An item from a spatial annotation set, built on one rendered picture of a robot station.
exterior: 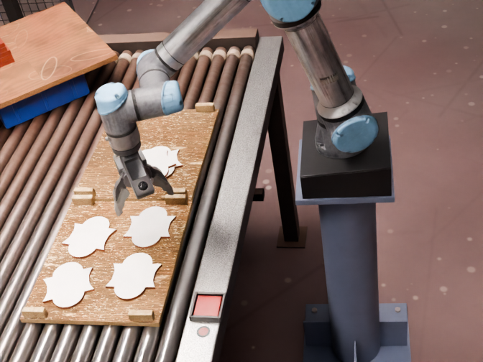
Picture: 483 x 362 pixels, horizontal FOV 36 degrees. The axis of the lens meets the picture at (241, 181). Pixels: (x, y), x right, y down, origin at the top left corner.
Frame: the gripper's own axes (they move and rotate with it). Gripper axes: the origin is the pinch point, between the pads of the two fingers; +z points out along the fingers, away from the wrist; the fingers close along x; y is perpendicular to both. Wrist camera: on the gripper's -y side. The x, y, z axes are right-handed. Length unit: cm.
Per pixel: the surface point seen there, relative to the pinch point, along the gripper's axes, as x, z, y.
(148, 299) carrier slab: 8.6, 8.0, -21.8
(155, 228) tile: -0.4, 7.2, -0.9
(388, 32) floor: -180, 102, 179
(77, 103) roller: 4, 10, 73
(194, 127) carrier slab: -24.9, 8.1, 35.3
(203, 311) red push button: -2.0, 8.7, -31.4
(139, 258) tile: 6.6, 7.2, -8.7
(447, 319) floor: -92, 102, -4
